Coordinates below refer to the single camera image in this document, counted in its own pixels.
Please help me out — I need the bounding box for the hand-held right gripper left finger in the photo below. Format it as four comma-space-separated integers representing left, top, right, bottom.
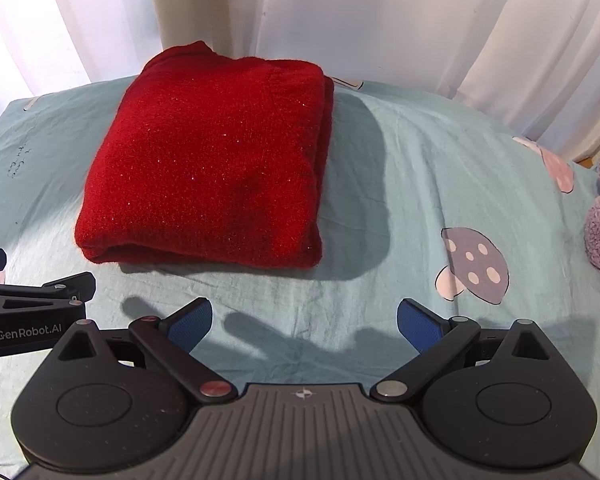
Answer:
45, 297, 234, 404

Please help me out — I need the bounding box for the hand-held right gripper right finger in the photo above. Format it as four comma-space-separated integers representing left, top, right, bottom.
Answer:
370, 298, 556, 404

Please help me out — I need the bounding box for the red knit sweater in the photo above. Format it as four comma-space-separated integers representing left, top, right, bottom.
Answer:
74, 40, 336, 270

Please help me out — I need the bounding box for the light blue mushroom-print bed sheet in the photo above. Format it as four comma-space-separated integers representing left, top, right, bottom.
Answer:
0, 74, 600, 480

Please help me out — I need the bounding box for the white curtain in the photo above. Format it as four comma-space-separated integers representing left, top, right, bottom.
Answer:
0, 0, 600, 163

